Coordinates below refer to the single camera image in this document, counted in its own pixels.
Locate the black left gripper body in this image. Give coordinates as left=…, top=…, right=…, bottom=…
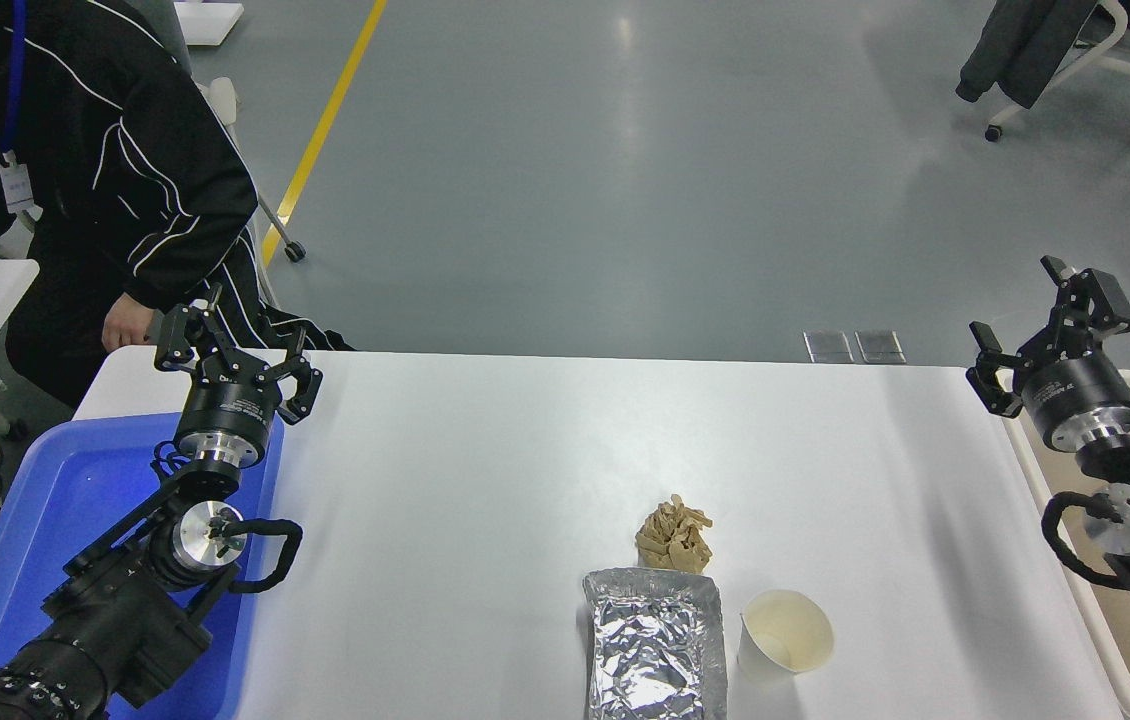
left=177, top=355, right=284, bottom=446

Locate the white paper cup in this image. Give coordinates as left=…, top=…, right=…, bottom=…
left=737, top=589, right=835, bottom=691

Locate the dark grey jacket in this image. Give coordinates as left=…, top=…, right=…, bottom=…
left=956, top=0, right=1101, bottom=109

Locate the grey white wheeled chair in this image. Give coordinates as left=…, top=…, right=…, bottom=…
left=130, top=0, right=307, bottom=264

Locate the large pale bin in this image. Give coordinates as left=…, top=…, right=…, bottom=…
left=1000, top=370, right=1130, bottom=720

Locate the silver foil tray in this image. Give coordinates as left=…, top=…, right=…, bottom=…
left=582, top=567, right=729, bottom=720

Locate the person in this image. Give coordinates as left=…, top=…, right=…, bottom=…
left=0, top=0, right=356, bottom=406

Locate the silver floor socket plate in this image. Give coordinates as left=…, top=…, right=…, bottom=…
left=804, top=331, right=855, bottom=364
left=855, top=330, right=906, bottom=364

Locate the blue plastic tray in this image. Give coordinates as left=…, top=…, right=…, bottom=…
left=0, top=412, right=286, bottom=720

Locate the person's left hand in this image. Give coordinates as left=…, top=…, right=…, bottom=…
left=102, top=293, right=161, bottom=351

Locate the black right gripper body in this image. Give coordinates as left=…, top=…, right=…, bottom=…
left=1022, top=352, right=1130, bottom=446

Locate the crumpled tan paper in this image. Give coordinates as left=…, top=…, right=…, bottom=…
left=635, top=494, right=714, bottom=575

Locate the white flat box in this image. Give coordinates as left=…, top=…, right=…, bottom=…
left=173, top=0, right=245, bottom=47

